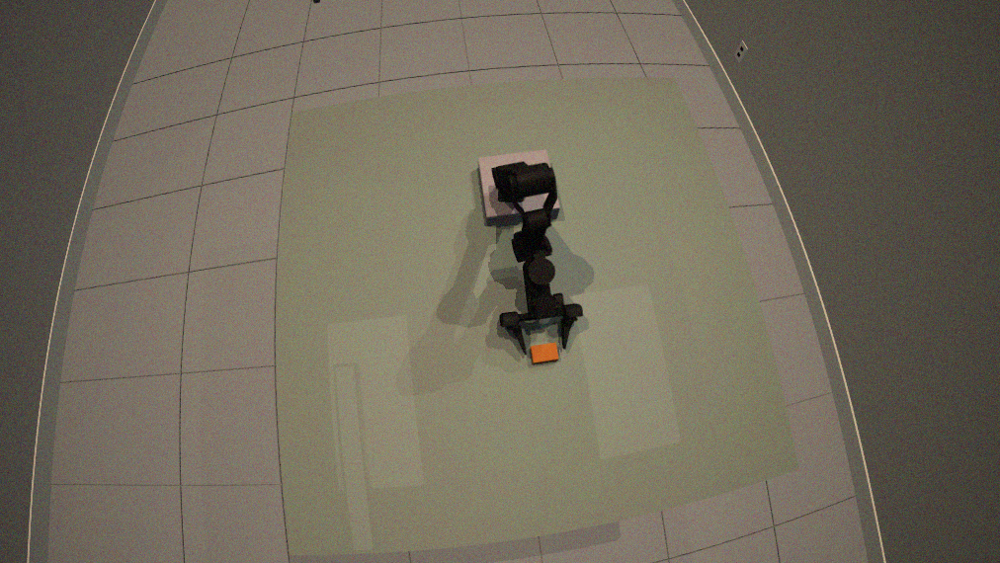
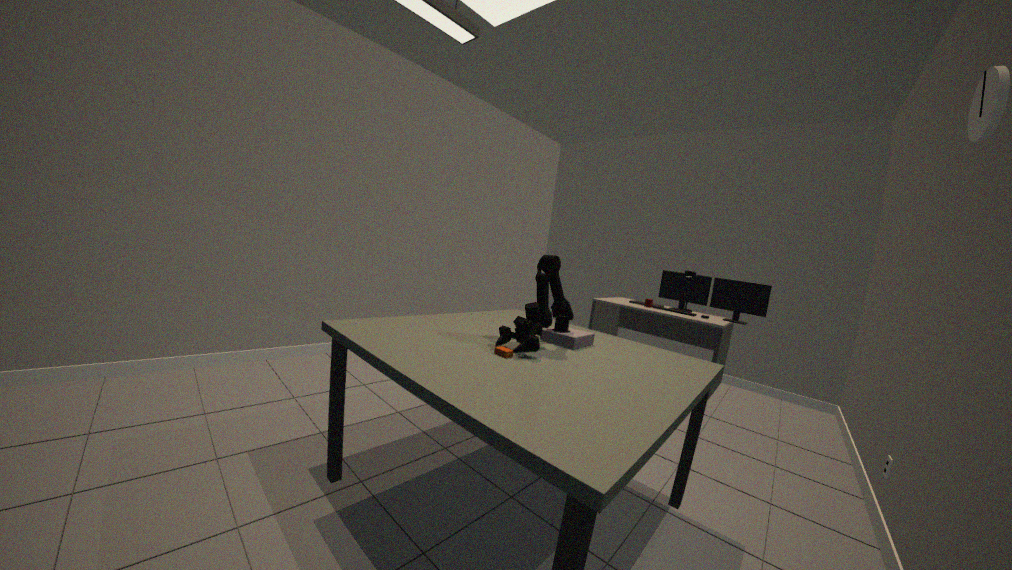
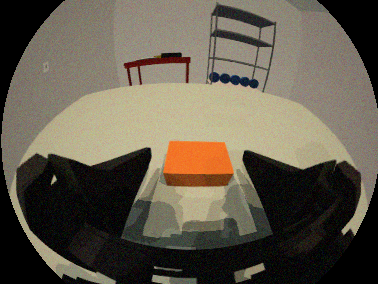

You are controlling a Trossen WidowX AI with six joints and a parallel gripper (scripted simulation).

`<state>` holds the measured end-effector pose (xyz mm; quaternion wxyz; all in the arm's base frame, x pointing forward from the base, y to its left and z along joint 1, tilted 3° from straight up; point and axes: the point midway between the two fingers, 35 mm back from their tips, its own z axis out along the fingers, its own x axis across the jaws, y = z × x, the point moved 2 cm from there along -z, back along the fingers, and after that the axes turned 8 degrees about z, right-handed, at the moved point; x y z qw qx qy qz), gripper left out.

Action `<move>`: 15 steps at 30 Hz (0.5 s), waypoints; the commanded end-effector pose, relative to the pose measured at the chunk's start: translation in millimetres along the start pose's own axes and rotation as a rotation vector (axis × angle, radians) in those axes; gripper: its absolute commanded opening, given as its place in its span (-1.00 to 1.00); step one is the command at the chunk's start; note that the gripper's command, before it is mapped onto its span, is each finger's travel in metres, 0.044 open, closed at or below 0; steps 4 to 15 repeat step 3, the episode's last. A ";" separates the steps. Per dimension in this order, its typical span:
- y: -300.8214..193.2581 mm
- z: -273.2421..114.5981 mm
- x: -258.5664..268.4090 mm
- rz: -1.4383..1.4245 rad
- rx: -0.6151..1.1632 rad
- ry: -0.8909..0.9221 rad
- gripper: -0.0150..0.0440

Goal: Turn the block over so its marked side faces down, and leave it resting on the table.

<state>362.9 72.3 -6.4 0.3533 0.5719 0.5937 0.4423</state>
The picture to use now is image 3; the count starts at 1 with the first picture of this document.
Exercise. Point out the orange block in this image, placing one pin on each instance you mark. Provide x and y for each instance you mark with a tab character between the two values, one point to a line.
197	163

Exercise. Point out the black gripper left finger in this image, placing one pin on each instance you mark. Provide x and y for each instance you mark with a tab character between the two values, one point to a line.
108	187

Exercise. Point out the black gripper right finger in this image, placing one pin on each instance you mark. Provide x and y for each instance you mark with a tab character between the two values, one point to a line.
282	188

